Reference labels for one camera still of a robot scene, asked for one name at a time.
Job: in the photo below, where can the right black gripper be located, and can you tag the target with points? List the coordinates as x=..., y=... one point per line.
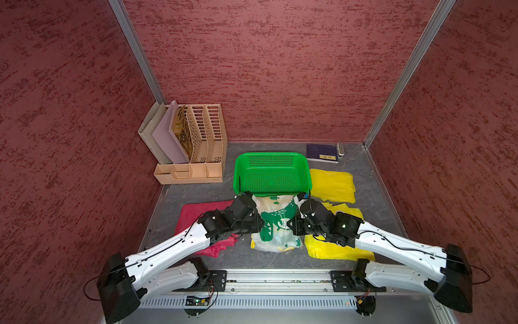
x=296, y=229

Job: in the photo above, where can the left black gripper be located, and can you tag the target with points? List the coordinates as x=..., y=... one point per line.
x=255, y=227

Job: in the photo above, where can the yellow duck raincoat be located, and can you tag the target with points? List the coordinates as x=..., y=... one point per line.
x=328, y=251

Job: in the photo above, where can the dinosaur print raincoat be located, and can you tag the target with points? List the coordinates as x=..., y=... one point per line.
x=276, y=236

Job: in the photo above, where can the pink raincoat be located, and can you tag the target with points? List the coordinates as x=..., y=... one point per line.
x=191, y=212

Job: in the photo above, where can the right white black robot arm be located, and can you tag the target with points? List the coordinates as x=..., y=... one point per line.
x=444, y=273

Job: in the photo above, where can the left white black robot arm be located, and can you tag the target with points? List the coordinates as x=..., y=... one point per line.
x=118, y=300

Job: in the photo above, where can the plain yellow folded raincoat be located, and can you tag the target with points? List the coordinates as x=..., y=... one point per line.
x=333, y=186

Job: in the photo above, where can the green plastic basket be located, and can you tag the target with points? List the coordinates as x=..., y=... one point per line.
x=266, y=174

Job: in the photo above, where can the dark blue notebook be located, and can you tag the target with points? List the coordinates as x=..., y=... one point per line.
x=322, y=153

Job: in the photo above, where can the small grey white eraser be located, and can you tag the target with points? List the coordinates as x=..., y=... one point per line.
x=340, y=150

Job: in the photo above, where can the beige plastic file organizer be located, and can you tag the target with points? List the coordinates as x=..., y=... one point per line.
x=209, y=139

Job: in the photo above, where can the brown patterned folder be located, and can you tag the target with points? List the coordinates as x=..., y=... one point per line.
x=179, y=129

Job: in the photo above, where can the lilac folder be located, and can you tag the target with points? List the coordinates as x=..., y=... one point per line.
x=166, y=139

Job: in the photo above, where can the beige folder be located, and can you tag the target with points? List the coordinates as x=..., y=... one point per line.
x=148, y=126

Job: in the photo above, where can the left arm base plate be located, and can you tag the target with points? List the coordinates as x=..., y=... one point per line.
x=214, y=278

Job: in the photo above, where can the aluminium front rail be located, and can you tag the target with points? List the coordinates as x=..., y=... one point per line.
x=279, y=279

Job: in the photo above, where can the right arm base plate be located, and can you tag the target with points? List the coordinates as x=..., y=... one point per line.
x=348, y=281

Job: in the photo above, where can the left aluminium corner post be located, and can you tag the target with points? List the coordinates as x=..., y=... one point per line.
x=131, y=36

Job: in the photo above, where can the aluminium corner post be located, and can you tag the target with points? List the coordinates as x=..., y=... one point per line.
x=437, y=19
x=131, y=36

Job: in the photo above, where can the right aluminium corner post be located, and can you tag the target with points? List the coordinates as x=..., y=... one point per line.
x=437, y=19

